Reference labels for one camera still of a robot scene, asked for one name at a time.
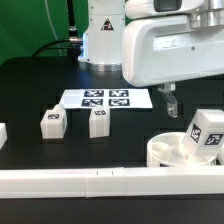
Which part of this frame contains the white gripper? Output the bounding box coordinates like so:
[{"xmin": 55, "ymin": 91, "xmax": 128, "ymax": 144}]
[{"xmin": 122, "ymin": 15, "xmax": 224, "ymax": 118}]

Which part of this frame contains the white round stool seat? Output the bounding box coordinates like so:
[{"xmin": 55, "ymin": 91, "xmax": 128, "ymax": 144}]
[{"xmin": 147, "ymin": 131, "xmax": 224, "ymax": 167}]

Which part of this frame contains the white sheet with tags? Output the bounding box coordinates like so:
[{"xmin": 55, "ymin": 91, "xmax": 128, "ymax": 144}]
[{"xmin": 59, "ymin": 88, "xmax": 153, "ymax": 109}]

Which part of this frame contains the white front barrier rail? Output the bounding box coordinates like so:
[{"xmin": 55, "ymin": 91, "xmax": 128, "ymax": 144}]
[{"xmin": 0, "ymin": 166, "xmax": 224, "ymax": 198}]

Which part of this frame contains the white barrier rail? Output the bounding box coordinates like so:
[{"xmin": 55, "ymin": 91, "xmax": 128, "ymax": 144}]
[
  {"xmin": 0, "ymin": 123, "xmax": 7, "ymax": 150},
  {"xmin": 0, "ymin": 166, "xmax": 224, "ymax": 198}
]

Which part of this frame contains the black cable with connector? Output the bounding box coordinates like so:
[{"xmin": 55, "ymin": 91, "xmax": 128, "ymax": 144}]
[{"xmin": 32, "ymin": 0, "xmax": 84, "ymax": 63}]

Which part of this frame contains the thin grey cable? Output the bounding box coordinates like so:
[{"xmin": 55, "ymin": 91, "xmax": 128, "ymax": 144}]
[{"xmin": 44, "ymin": 0, "xmax": 64, "ymax": 57}]

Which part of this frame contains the white left barrier rail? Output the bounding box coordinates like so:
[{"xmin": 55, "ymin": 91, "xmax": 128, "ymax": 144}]
[{"xmin": 0, "ymin": 123, "xmax": 7, "ymax": 150}]

